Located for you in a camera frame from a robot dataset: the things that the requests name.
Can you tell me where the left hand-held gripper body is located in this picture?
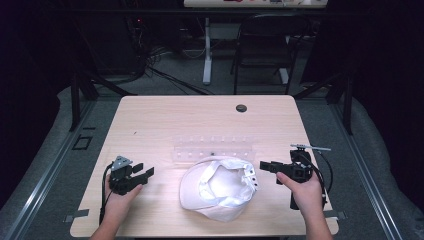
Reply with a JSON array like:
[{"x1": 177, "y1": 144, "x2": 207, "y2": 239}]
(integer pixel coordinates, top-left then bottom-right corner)
[{"x1": 108, "y1": 155, "x2": 150, "y2": 196}]

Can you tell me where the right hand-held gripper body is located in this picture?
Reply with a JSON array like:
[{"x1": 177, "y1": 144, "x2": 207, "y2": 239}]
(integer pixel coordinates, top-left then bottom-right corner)
[{"x1": 275, "y1": 143, "x2": 333, "y2": 211}]

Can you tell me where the white cap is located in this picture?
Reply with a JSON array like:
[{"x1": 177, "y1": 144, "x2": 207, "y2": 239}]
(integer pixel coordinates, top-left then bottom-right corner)
[{"x1": 178, "y1": 155, "x2": 259, "y2": 223}]

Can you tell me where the person's left hand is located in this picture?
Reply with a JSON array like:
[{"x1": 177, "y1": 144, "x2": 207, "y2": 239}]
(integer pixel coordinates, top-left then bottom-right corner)
[{"x1": 104, "y1": 173, "x2": 145, "y2": 219}]

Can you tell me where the person's right hand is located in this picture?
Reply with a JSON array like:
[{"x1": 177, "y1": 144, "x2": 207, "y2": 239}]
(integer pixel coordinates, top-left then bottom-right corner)
[{"x1": 275, "y1": 171, "x2": 327, "y2": 218}]

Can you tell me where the black tape square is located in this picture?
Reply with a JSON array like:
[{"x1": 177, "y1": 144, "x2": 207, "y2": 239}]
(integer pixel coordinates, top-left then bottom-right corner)
[{"x1": 72, "y1": 135, "x2": 94, "y2": 151}]

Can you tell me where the grey tape strip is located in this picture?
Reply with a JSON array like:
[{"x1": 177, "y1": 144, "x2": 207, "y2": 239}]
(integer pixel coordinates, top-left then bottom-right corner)
[
  {"x1": 63, "y1": 208, "x2": 90, "y2": 223},
  {"x1": 322, "y1": 210, "x2": 348, "y2": 221}
]

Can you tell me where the clear plastic rack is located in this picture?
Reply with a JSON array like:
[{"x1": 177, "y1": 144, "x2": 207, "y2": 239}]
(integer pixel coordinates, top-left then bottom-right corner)
[{"x1": 171, "y1": 134, "x2": 256, "y2": 164}]

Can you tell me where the black metal stand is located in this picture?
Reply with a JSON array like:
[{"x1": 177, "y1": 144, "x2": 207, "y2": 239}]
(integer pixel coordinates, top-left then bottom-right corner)
[
  {"x1": 68, "y1": 71, "x2": 138, "y2": 133},
  {"x1": 293, "y1": 71, "x2": 355, "y2": 136}
]

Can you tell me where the black chair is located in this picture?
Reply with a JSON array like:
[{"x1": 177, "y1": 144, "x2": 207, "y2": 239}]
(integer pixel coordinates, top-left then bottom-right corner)
[{"x1": 229, "y1": 13, "x2": 313, "y2": 96}]

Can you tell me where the white desk leg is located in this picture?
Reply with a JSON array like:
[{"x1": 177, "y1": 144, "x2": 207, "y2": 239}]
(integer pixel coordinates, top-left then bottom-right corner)
[{"x1": 202, "y1": 17, "x2": 214, "y2": 86}]

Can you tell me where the white desk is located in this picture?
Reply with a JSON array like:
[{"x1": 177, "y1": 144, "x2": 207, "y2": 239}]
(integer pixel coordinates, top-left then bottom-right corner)
[{"x1": 183, "y1": 0, "x2": 329, "y2": 9}]

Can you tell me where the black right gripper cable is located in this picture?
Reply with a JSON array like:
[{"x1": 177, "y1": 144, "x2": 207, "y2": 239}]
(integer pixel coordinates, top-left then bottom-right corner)
[{"x1": 298, "y1": 151, "x2": 335, "y2": 205}]

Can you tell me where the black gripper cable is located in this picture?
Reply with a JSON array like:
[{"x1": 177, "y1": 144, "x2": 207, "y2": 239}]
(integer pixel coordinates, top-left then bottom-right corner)
[
  {"x1": 98, "y1": 162, "x2": 115, "y2": 225},
  {"x1": 298, "y1": 151, "x2": 335, "y2": 205}
]

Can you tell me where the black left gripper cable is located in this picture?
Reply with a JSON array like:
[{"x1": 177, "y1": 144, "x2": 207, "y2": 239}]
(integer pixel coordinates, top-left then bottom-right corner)
[{"x1": 98, "y1": 162, "x2": 115, "y2": 225}]

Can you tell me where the bundle of floor cables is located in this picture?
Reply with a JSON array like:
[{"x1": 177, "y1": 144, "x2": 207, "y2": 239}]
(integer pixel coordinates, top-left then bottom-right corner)
[{"x1": 133, "y1": 16, "x2": 218, "y2": 96}]

